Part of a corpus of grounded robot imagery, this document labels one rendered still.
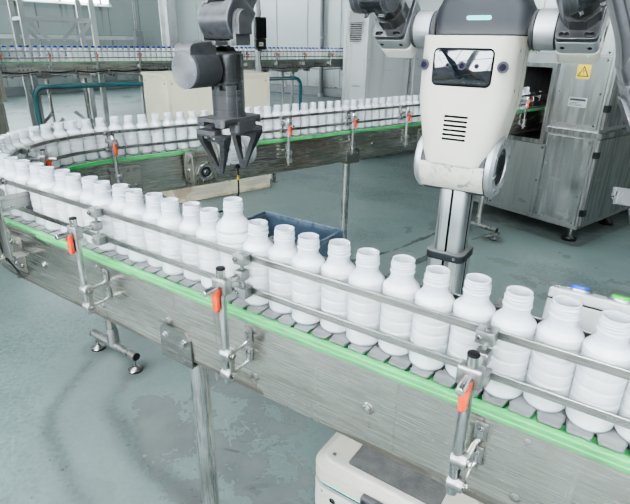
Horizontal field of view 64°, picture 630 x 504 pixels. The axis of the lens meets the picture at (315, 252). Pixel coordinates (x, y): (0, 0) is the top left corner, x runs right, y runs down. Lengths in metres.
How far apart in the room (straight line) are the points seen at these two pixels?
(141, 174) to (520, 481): 1.99
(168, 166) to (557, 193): 3.15
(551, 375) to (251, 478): 1.44
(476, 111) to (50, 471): 1.89
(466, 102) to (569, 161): 3.17
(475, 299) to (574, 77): 3.72
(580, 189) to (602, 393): 3.72
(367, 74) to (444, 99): 5.53
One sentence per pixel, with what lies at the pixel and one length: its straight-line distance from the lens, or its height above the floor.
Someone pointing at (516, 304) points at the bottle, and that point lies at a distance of 0.74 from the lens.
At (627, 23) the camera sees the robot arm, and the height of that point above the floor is 1.51.
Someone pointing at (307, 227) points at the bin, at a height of 0.93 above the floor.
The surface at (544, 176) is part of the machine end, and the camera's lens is 4.54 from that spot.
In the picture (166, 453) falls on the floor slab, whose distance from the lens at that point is 2.16.
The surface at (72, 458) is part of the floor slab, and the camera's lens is 2.26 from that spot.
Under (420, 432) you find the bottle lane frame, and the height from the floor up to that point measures 0.90.
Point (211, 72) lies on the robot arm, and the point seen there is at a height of 1.43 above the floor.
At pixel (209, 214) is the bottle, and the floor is 1.16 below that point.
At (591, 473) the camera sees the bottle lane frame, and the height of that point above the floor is 0.96.
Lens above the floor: 1.48
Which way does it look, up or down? 23 degrees down
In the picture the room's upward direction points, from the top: 1 degrees clockwise
